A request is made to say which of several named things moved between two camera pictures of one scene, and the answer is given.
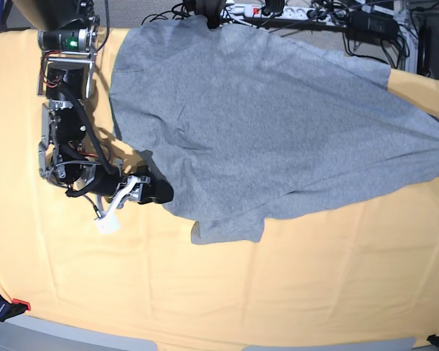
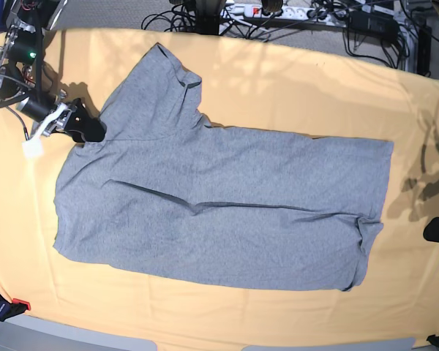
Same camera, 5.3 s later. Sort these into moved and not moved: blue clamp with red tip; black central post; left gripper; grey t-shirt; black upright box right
Moved: grey t-shirt; left gripper
Not moved: black central post; blue clamp with red tip; black upright box right
